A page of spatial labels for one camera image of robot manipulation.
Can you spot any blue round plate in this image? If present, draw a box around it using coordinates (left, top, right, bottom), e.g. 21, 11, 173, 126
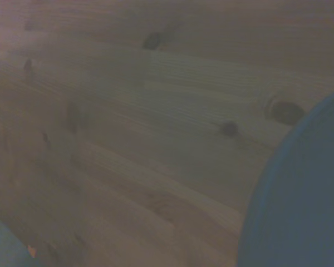
237, 86, 334, 267

